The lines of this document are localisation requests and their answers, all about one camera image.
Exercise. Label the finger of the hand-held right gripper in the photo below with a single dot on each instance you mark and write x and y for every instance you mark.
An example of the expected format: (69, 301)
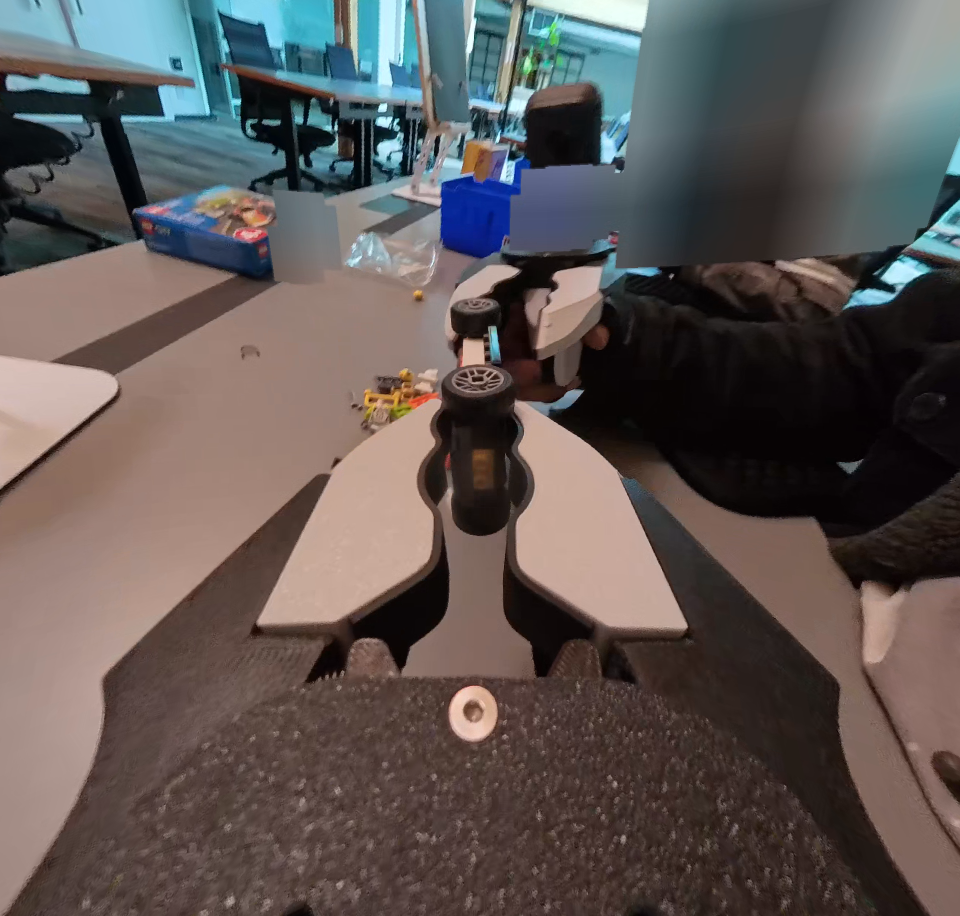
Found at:
(518, 282)
(578, 324)

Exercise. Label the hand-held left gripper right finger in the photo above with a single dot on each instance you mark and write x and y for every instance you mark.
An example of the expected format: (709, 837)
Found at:
(600, 556)

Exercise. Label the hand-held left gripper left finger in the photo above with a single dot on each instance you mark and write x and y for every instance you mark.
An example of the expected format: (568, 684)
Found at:
(353, 556)

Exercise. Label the yellow lego hand truck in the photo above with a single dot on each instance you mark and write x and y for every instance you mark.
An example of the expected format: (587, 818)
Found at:
(375, 401)

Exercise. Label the orange lego race car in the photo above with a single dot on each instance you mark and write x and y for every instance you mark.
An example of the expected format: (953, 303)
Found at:
(480, 452)

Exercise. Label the person's right forearm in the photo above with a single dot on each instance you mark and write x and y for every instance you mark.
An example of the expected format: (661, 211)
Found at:
(750, 377)

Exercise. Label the blue lego box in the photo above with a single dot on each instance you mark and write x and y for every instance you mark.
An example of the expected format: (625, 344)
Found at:
(203, 227)

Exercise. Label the person's right hand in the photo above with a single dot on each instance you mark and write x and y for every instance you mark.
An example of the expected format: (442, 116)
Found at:
(525, 374)

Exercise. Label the blue plastic bin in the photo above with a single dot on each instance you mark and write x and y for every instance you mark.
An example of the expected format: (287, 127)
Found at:
(473, 212)

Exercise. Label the clear plastic bag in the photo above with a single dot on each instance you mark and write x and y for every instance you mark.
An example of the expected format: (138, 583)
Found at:
(390, 257)

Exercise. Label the long wooden desk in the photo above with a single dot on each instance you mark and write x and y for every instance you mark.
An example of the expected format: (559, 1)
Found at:
(360, 95)

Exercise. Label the black office chair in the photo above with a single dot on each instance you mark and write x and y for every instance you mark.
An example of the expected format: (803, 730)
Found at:
(270, 84)

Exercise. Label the person's pale printed shirt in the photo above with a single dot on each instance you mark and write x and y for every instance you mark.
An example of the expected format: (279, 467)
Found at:
(915, 676)

